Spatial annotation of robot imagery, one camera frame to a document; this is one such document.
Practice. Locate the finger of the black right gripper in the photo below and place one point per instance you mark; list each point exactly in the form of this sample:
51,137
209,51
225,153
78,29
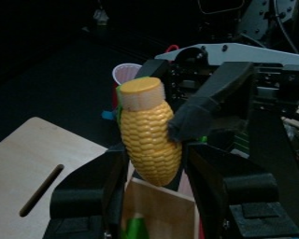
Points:
198,115
157,68

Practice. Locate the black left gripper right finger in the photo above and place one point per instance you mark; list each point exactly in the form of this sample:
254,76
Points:
232,205

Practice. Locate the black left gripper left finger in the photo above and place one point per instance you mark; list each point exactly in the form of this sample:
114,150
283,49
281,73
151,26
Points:
86,199

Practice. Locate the yellow toy corn cob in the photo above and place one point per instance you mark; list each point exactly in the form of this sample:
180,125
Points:
150,137

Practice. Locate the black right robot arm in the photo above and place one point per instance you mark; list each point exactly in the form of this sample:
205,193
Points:
260,21

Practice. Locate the green toy piece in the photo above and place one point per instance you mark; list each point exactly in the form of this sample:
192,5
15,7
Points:
135,228

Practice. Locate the brown paper bag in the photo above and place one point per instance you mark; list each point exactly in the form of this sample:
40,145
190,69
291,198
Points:
162,208

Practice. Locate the small blue piece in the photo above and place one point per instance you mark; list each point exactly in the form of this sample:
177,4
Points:
109,115

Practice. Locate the pale wooden box with slot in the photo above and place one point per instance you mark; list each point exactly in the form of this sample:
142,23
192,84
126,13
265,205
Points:
15,161

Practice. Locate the grey frame corner bracket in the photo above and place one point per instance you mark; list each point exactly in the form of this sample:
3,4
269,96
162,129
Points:
101,17

